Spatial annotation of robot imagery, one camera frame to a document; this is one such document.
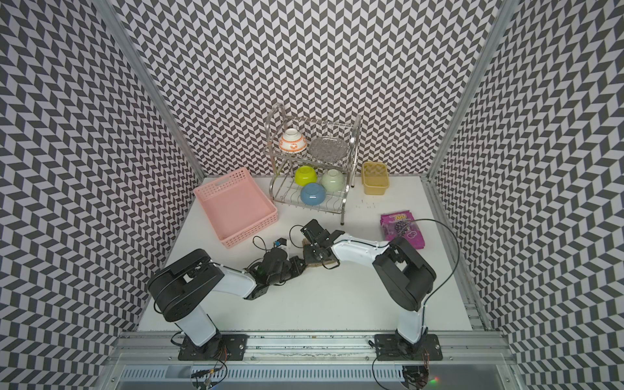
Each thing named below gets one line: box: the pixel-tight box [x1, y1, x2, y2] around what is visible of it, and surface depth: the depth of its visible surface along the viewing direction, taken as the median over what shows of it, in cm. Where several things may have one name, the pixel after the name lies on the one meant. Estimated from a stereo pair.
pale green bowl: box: [320, 169, 346, 193], surface depth 108 cm
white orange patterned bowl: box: [278, 128, 308, 153], surface depth 91 cm
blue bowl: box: [299, 182, 326, 207], surface depth 105 cm
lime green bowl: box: [294, 165, 318, 187], surface depth 111 cm
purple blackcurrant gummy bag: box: [380, 209, 425, 250], surface depth 98 cm
